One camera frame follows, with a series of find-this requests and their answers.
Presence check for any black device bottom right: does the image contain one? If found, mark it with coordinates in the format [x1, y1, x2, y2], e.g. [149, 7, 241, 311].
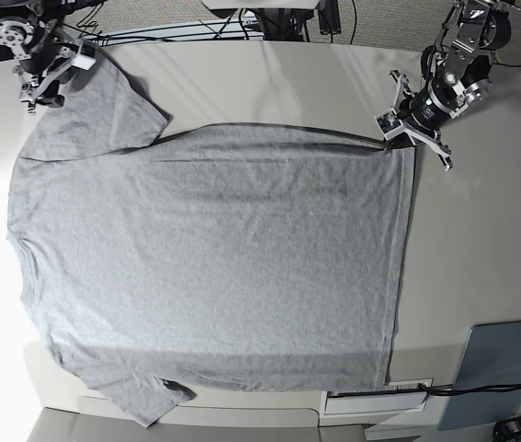
[492, 416, 521, 442]

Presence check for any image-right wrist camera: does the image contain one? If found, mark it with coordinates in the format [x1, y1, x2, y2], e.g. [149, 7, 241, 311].
[375, 108, 404, 141]

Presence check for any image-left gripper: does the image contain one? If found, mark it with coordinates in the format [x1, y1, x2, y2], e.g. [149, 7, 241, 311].
[12, 38, 84, 113]

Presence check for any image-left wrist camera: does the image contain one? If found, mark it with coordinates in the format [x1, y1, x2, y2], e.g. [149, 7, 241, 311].
[73, 41, 96, 71]

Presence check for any black cable on table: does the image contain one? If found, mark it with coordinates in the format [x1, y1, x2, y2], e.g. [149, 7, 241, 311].
[417, 379, 521, 398]

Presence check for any white cable grommet plate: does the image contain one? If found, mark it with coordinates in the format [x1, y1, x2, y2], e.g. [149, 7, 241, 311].
[319, 378, 433, 418]

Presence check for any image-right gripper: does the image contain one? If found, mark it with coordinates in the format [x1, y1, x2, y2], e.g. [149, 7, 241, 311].
[388, 70, 453, 171]

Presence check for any blue-grey flat panel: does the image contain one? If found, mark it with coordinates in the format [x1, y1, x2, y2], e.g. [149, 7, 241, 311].
[437, 320, 521, 431]

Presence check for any grey T-shirt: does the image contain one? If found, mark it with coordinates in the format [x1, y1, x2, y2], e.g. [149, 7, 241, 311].
[7, 54, 416, 426]

